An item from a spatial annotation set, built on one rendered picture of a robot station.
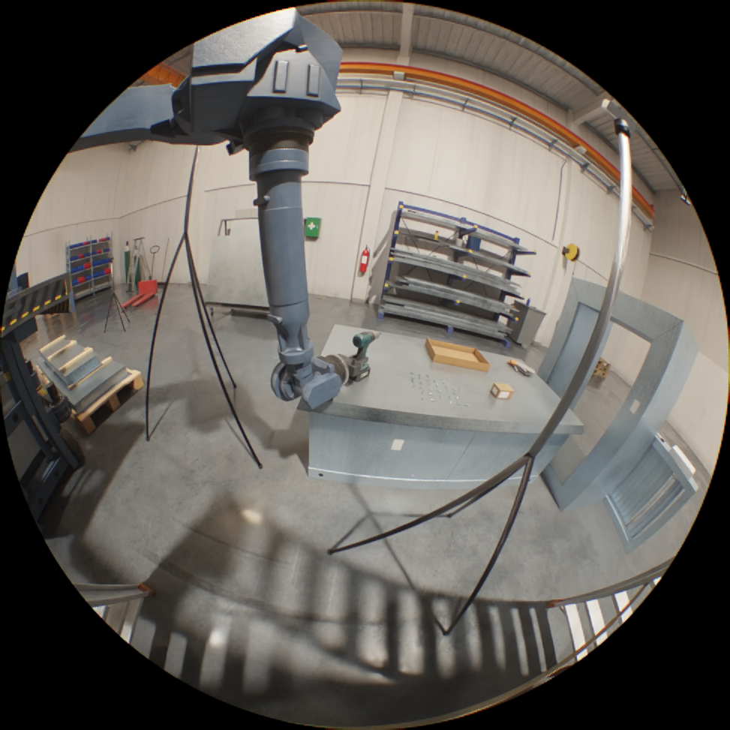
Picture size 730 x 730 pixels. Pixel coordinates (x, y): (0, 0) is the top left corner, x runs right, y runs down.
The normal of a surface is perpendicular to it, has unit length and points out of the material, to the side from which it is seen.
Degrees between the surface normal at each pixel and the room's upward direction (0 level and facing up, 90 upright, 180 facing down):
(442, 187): 90
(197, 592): 0
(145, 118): 90
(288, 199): 90
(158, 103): 90
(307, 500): 0
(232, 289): 78
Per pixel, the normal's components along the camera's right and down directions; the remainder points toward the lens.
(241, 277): 0.00, 0.28
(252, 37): 0.59, 0.46
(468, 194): -0.08, 0.46
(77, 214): 0.98, 0.18
